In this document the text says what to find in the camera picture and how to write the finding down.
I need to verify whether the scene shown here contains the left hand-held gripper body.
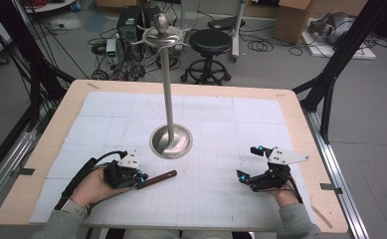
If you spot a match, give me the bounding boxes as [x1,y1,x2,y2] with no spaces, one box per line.
[102,149,142,190]

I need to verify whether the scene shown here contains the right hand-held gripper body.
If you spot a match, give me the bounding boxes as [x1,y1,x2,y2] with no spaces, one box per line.
[249,146,310,193]

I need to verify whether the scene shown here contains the metal ladle with wooden handle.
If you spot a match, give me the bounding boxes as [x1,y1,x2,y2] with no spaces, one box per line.
[88,169,178,208]

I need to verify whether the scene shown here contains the person's right hand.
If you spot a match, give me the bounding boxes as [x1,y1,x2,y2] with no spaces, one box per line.
[268,180,302,208]

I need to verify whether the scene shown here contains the person's left hand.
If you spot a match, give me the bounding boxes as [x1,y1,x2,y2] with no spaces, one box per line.
[69,167,129,209]

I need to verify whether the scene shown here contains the white gridded mat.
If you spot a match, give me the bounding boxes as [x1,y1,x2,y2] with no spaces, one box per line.
[29,91,314,229]

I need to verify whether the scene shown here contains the tall metal utensil stand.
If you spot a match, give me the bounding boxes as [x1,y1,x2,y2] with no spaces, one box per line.
[130,13,194,160]

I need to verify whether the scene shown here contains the black round stool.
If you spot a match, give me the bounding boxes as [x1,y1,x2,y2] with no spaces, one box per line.
[179,28,233,86]

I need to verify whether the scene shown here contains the white stand pole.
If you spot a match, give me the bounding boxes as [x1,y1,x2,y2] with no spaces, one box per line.
[230,0,248,63]

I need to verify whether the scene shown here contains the small bench power supply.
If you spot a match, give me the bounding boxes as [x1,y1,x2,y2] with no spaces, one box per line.
[104,38,118,66]

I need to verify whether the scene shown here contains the black flat device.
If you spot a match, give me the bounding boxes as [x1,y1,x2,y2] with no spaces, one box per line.
[207,15,247,31]

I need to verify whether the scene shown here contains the cardboard box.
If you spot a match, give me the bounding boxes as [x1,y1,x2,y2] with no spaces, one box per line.
[273,0,315,45]

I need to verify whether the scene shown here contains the white floor board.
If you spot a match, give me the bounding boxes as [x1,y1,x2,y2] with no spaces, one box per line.
[300,17,378,62]

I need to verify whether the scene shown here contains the grey bag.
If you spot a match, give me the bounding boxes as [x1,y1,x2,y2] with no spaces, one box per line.
[307,12,357,46]

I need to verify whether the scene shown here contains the black computer tower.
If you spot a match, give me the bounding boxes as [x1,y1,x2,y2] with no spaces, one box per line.
[115,5,143,45]

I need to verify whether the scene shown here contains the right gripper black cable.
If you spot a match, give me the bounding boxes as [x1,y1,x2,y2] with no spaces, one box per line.
[288,174,304,204]

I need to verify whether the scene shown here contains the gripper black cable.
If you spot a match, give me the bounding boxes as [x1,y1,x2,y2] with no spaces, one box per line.
[288,174,304,204]
[54,149,129,211]

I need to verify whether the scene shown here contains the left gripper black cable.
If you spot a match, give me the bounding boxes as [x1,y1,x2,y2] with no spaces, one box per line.
[54,149,129,211]

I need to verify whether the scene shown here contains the black metal bracket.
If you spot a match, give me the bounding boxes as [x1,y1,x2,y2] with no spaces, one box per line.
[319,182,343,195]
[9,167,36,177]

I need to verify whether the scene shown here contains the aluminium rail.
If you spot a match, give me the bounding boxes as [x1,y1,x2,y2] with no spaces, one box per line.
[302,109,370,239]
[0,128,39,218]

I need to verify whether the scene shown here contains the coiled black floor cable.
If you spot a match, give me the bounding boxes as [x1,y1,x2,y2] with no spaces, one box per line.
[246,39,276,53]

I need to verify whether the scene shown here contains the tangle of floor cables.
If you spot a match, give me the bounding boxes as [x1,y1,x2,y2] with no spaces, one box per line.
[87,28,182,82]

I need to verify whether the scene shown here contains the black frame post with cables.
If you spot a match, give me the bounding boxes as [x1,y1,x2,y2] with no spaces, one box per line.
[0,0,77,131]

